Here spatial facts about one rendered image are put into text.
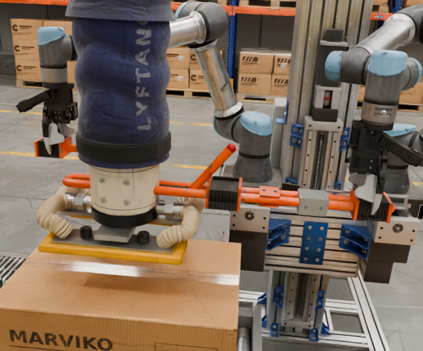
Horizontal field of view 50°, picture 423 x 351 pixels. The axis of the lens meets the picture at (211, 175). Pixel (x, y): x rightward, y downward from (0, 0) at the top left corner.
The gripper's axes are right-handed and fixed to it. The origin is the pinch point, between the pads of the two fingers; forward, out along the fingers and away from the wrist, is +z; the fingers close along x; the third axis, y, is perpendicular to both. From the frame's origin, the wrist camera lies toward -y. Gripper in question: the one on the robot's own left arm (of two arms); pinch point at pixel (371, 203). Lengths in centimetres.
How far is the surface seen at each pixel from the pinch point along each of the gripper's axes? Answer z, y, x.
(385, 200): -2.2, -2.3, 2.7
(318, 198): -1.3, 13.2, 3.4
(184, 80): 86, 167, -717
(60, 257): 26, 81, -3
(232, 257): 25.7, 33.0, -11.7
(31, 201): 120, 214, -229
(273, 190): -1.2, 23.8, 0.3
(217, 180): -1.4, 37.8, -2.9
